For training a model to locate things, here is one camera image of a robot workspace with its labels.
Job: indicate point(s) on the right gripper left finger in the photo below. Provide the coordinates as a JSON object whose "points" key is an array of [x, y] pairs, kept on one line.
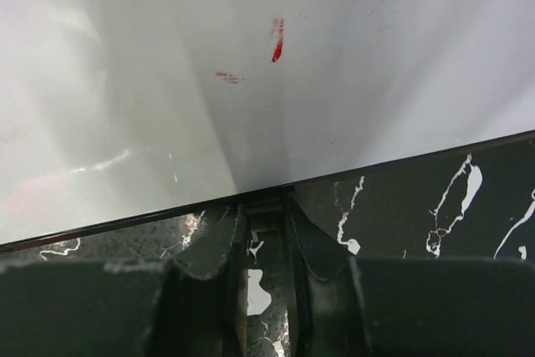
{"points": [[185, 306]]}

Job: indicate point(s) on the white whiteboard black frame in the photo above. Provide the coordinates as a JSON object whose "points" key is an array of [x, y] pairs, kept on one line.
{"points": [[113, 109]]}

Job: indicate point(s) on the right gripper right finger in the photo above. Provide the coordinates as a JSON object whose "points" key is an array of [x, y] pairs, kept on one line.
{"points": [[343, 305]]}

